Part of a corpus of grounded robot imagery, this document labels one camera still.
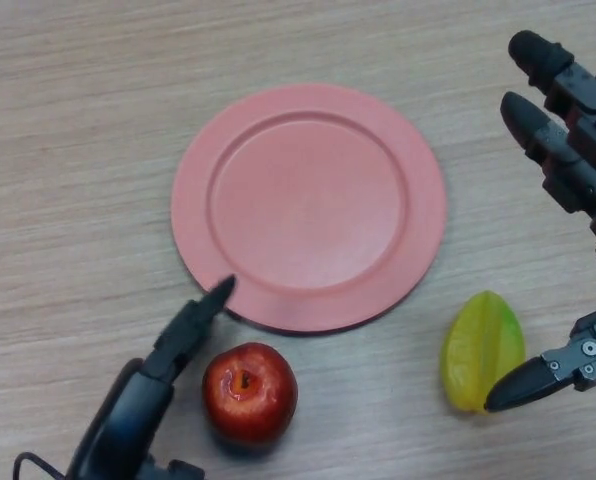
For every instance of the yellow green starfruit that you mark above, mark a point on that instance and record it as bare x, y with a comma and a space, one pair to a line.
473, 345

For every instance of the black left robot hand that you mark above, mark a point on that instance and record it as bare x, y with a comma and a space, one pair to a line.
128, 415

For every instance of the red apple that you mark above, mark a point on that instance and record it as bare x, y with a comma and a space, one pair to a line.
258, 405

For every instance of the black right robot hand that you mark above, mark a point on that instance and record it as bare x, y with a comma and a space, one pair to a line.
578, 165

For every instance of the pink round plate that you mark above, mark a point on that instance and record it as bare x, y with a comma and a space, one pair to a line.
313, 210

